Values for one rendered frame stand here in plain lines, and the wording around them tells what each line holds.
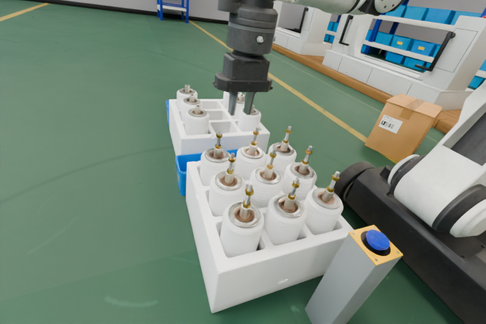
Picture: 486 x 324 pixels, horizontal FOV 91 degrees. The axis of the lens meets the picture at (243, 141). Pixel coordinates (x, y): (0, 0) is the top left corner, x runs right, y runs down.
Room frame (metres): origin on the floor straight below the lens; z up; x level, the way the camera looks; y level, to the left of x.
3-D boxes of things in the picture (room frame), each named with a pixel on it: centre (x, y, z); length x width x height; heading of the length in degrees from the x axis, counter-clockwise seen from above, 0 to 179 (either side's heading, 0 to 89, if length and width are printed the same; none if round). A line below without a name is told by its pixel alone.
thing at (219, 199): (0.49, 0.02, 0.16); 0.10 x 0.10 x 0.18
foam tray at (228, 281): (0.54, -0.09, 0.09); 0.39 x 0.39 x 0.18; 26
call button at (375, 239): (0.31, -0.28, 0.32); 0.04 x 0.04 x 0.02
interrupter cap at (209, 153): (0.59, 0.07, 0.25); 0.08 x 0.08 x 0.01
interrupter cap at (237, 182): (0.49, 0.02, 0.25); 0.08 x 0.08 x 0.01
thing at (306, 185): (0.59, -0.19, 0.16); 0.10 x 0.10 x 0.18
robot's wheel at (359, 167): (0.78, -0.48, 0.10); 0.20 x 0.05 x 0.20; 118
